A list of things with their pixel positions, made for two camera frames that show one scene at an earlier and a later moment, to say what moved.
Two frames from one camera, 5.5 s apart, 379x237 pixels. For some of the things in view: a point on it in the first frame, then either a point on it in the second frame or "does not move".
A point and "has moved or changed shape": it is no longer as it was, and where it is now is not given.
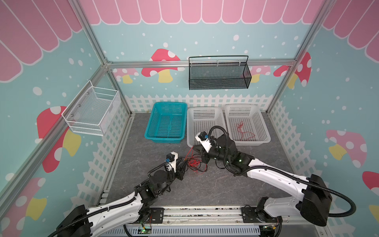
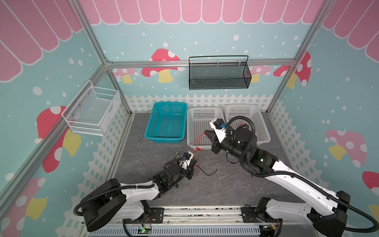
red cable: (194, 162) has moved or changed shape
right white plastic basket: (246, 124) does not move
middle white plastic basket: (203, 119) does not move
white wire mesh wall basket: (91, 111) does not move
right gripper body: (206, 153) → (214, 142)
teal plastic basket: (167, 123) does not move
